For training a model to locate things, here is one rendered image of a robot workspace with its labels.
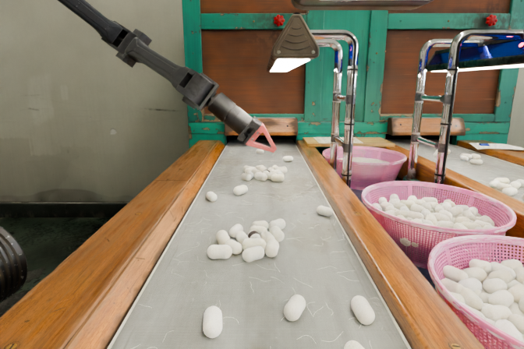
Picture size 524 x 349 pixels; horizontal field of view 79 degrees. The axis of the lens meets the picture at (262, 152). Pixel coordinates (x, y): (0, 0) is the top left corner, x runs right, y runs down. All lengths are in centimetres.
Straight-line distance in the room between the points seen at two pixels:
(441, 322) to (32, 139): 275
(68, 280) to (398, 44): 134
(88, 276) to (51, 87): 232
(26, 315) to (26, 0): 253
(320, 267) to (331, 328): 12
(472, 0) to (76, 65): 232
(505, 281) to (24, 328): 57
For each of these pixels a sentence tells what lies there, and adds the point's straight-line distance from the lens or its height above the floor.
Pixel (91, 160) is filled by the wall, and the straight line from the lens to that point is 267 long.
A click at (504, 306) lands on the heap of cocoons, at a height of 74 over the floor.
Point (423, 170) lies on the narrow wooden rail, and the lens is 105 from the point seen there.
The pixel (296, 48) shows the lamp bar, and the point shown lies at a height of 105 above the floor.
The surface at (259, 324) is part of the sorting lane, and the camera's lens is 40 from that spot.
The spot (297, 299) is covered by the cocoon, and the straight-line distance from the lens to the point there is 40.
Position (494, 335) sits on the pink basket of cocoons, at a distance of 41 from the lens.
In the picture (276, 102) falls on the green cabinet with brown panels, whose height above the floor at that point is 92.
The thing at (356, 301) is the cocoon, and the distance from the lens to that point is 41.
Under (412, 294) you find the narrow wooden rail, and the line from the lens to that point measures 43.
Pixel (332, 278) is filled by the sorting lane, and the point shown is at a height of 74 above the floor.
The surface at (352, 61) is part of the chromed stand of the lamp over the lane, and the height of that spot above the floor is 105.
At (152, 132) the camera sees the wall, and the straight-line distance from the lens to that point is 245.
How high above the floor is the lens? 100
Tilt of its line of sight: 12 degrees down
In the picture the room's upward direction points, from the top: straight up
